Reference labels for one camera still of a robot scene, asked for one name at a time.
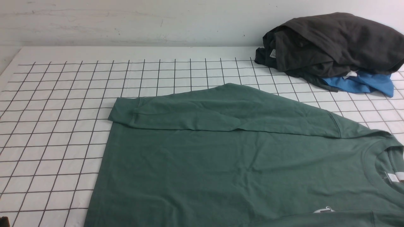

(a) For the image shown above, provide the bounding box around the green long-sleeved shirt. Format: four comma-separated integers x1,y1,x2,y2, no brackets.
84,84,403,227

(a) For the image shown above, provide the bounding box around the dark grey crumpled garment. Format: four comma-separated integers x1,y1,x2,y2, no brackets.
254,12,404,91

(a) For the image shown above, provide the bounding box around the white grid-pattern table cloth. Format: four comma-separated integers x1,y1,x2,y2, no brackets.
0,46,404,227

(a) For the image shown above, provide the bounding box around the blue crumpled garment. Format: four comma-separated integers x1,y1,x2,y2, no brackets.
322,71,394,98

